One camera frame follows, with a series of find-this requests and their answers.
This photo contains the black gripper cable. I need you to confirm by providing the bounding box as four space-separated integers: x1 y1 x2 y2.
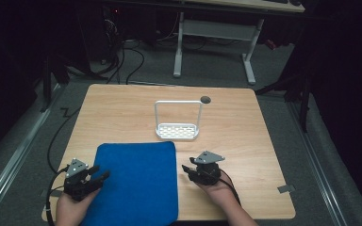
218 169 242 207
44 167 69 226

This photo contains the black floor cable bundle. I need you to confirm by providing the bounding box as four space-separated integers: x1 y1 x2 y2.
89 39 146 86

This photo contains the small red object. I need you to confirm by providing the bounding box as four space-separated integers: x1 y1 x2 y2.
264 39 278 51

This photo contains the blue cloth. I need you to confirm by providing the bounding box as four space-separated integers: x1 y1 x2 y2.
80 140 180 226

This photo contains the metal floor rail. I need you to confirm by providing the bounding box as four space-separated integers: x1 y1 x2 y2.
0 84 62 220
287 100 351 226

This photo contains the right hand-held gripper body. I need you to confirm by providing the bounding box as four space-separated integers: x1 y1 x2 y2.
190 151 226 186

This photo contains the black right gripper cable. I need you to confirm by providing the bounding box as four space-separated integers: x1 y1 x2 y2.
218 169 242 207

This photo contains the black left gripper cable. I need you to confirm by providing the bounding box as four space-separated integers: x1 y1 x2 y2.
44 167 69 226

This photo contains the black metal stand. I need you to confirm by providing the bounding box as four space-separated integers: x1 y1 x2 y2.
39 56 72 113
255 73 313 134

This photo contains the person's left hand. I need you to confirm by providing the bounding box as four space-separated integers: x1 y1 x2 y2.
56 187 102 221

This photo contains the white metal desk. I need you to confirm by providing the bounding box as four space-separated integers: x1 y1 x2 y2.
172 0 306 86

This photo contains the person's right hand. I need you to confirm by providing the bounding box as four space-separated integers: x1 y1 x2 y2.
197 178 236 207

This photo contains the grey tape piece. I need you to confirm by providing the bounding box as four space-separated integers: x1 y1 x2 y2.
276 184 297 194

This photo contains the white rack with handle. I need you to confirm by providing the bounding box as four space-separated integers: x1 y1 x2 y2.
154 100 204 142

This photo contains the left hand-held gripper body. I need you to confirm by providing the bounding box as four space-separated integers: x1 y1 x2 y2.
63 158 92 202

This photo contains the dark computer tower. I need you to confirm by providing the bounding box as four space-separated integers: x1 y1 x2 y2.
83 5 124 65

